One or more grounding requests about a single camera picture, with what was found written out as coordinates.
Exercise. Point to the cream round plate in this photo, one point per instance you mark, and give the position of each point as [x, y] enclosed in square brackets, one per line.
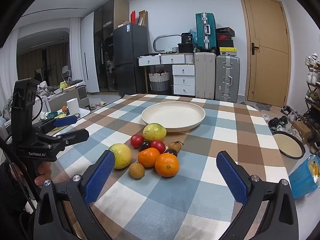
[172, 116]

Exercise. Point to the person's left hand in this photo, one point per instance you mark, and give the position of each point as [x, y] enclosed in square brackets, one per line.
[43, 173]

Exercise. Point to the red tomato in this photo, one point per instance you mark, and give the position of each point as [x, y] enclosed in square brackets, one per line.
[158, 145]
[136, 140]

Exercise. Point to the green and yellow citrus fruit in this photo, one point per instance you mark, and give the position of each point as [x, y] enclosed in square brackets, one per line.
[123, 156]

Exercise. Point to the dark purple plum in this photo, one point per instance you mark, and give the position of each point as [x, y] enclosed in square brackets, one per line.
[171, 152]
[144, 145]

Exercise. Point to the blue plastic bag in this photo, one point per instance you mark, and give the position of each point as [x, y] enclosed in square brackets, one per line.
[300, 180]

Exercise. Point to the yellow black shoe box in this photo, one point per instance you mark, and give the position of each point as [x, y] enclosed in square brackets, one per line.
[227, 50]

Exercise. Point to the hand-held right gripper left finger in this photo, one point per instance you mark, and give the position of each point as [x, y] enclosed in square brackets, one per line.
[100, 177]

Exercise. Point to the wooden door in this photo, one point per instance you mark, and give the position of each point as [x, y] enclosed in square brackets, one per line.
[265, 75]

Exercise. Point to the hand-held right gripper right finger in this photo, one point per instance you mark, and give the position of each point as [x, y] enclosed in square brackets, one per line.
[232, 177]

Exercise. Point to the scattered shoes pile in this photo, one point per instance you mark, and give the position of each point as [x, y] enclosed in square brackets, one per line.
[282, 122]

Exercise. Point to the grey white woven basket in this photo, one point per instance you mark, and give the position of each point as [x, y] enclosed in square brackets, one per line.
[159, 82]

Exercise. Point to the beige suitcase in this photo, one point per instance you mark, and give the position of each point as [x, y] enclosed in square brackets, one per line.
[205, 77]

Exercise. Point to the beige slippers pair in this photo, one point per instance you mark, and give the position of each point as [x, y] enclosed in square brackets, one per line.
[98, 104]

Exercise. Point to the white curtain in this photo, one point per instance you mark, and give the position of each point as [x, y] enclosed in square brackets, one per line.
[75, 50]

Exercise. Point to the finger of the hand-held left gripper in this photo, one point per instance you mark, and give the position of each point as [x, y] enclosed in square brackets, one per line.
[75, 135]
[65, 121]

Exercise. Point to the orange mandarin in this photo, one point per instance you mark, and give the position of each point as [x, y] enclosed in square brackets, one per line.
[148, 158]
[166, 165]

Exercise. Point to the pale yellow-green citrus fruit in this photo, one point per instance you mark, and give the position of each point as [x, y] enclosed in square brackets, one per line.
[154, 131]

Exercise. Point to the brown cardboard box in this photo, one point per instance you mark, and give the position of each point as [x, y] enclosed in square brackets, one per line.
[301, 130]

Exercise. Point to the dark glass wardrobe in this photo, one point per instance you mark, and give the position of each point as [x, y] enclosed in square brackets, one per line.
[105, 17]

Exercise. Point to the teal suitcase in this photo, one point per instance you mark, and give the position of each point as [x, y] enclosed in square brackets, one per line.
[211, 30]

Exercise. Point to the small brown round fruit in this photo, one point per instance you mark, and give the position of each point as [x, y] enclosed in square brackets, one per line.
[136, 170]

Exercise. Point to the white cabinet panel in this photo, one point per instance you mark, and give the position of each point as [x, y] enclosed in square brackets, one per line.
[90, 55]

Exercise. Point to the white desk with drawers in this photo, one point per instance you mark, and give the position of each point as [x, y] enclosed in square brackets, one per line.
[183, 80]

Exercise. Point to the dark grey fridge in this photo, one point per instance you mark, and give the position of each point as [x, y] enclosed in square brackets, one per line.
[127, 55]

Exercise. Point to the black red shoe box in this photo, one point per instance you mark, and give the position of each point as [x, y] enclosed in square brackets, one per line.
[225, 37]

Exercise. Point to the black plastic crate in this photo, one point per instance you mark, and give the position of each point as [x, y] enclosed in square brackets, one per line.
[185, 48]

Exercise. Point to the brown round fruit with stem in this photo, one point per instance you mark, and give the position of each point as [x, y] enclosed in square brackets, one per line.
[175, 146]

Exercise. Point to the cream basin black rim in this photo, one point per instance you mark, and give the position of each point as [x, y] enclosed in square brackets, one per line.
[287, 146]

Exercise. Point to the wooden shoe rack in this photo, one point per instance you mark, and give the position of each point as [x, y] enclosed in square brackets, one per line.
[312, 115]

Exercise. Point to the white cylinder appliance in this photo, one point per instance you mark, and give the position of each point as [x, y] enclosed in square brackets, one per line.
[73, 107]

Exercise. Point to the rows of sneakers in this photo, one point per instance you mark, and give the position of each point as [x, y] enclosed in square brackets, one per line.
[312, 60]

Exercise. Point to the silver suitcase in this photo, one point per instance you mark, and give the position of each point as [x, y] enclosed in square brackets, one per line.
[227, 80]

